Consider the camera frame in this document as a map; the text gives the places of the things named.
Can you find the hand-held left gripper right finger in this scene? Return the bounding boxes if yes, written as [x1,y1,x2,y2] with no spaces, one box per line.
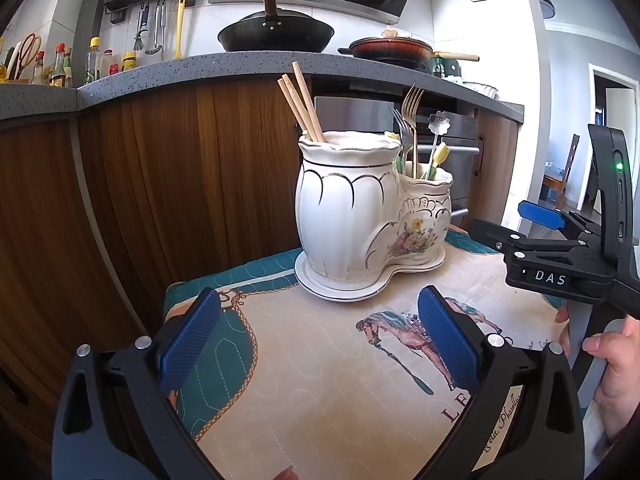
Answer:
[415,285,586,480]

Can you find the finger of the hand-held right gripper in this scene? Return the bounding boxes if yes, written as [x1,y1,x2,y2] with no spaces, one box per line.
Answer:
[518,200,583,235]
[467,217,588,262]

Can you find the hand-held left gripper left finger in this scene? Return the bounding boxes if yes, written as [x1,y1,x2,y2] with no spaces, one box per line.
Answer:
[51,287,223,480]

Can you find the white ceramic utensil holder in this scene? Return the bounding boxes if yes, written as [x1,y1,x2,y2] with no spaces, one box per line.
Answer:
[295,130,454,283]

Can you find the hanging kitchen utensils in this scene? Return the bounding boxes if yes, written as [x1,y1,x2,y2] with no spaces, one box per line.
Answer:
[145,0,167,56]

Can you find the person's right hand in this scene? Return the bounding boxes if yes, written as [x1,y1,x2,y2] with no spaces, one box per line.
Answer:
[556,304,640,456]

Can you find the narrow wooden cabinet door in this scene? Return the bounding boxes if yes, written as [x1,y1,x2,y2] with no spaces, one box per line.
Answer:
[469,109,521,231]

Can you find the white ceramic drip tray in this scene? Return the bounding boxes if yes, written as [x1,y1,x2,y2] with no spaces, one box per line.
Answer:
[294,247,447,304]

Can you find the horse-printed quilted mat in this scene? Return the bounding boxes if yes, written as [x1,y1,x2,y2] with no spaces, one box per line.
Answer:
[162,224,603,480]

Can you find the silver metal fork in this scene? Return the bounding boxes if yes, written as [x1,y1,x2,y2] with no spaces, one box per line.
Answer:
[389,107,414,163]

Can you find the gold metal fork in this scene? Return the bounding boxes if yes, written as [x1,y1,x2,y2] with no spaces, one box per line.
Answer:
[404,85,425,179]

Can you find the wooden cabinet front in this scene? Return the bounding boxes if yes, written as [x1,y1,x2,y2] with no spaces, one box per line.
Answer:
[0,77,321,461]

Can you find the stainless steel oven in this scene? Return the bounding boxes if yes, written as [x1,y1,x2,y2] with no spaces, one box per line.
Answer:
[313,94,482,233]

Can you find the red-brown frying pan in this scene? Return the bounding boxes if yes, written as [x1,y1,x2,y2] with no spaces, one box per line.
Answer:
[337,35,481,72]

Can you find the bamboo chopstick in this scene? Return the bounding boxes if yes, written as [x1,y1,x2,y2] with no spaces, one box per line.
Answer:
[278,79,314,138]
[292,62,325,142]
[282,74,319,142]

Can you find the grey speckled countertop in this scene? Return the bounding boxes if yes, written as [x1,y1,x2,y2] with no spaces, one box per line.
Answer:
[0,52,525,122]

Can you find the oil bottle with yellow cap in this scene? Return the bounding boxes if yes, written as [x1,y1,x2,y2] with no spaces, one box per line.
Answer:
[84,37,102,86]

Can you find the yellow spatula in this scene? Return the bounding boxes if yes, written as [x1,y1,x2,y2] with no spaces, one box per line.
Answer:
[172,0,187,60]

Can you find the yellow tulip-handled spoon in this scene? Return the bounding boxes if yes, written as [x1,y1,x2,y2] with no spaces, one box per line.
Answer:
[428,142,450,181]

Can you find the flower-handled silver spoon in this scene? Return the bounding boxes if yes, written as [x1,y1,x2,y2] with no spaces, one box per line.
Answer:
[424,111,451,180]

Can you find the white door frame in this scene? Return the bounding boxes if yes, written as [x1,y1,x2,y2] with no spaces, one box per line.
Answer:
[586,62,640,211]

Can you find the black wok with wooden handle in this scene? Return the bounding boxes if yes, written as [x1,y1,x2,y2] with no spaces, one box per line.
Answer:
[217,0,335,54]

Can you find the red-handled scissors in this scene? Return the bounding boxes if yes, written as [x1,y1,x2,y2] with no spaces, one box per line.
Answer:
[17,32,44,81]

